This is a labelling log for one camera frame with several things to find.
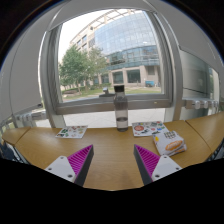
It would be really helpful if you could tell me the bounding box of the white rail with knobs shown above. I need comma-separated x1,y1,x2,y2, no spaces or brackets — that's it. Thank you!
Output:
182,98,221,111
14,110,48,123

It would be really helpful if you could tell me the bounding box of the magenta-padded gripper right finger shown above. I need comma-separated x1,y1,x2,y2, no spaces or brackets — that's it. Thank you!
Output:
133,144,183,186

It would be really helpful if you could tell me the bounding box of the glass office building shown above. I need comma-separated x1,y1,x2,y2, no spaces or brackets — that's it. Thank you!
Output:
69,9,163,89

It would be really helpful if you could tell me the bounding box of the green tree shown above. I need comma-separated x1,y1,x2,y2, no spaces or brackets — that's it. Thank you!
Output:
59,44,108,94

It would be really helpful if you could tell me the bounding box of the sticker sheet with red circle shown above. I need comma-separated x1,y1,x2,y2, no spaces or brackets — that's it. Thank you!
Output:
131,120,170,138

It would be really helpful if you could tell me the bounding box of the clear black-capped water bottle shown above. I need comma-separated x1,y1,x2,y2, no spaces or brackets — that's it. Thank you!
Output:
113,84,130,133

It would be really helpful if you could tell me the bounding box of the grey window handle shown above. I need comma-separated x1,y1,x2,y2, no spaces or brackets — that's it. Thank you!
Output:
99,86,116,98

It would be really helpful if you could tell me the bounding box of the white window frame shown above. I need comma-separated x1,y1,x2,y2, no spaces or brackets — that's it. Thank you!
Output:
38,6,185,129

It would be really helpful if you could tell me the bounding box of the sticker sheet with green stickers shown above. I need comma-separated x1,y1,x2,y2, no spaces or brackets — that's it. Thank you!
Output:
54,125,89,139

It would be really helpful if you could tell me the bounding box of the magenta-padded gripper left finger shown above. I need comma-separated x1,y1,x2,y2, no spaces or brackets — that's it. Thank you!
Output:
44,144,95,187

